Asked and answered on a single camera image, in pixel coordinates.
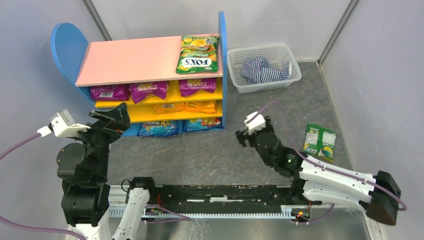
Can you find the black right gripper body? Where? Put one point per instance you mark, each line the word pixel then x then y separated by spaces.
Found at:
pixel 251 136

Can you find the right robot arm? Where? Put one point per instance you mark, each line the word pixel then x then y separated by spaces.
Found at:
pixel 314 180

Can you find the orange candy bag on shelf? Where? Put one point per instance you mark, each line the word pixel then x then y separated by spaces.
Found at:
pixel 207 106

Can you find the blue Blendy bag on shelf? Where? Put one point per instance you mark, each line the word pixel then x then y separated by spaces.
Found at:
pixel 201 124

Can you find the white plastic mesh basket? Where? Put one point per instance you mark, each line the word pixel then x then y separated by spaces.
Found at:
pixel 277 54

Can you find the green candy bag face down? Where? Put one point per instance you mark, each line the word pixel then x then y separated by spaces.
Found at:
pixel 319 141

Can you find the purple 100 candy bag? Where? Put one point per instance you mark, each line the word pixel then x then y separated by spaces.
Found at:
pixel 145 90

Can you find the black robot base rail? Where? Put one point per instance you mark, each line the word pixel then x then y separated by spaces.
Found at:
pixel 226 201

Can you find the orange mango candy bag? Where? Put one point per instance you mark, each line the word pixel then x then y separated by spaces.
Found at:
pixel 168 108

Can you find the blue white striped cloth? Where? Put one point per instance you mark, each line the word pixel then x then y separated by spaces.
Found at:
pixel 260 71

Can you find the blue Blendy candy bag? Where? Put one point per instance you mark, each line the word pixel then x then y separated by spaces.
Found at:
pixel 164 128

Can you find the green Fox's candy bag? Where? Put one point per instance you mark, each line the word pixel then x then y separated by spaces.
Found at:
pixel 197 54

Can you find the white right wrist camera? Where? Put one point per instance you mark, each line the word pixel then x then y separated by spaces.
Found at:
pixel 254 122

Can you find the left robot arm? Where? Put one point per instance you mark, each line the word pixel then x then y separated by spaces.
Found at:
pixel 83 169

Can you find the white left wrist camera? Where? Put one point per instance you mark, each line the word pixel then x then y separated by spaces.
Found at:
pixel 62 125

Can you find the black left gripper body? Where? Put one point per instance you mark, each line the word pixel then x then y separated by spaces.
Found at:
pixel 106 122

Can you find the blue pink yellow shelf unit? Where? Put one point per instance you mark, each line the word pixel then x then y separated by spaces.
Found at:
pixel 84 64

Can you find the purple grape candy bag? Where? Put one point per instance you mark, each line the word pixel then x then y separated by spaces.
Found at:
pixel 114 93

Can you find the purple 100 bag on shelf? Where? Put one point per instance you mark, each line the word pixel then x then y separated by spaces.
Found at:
pixel 189 87

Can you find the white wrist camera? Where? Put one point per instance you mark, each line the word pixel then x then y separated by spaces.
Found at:
pixel 254 122
pixel 62 125

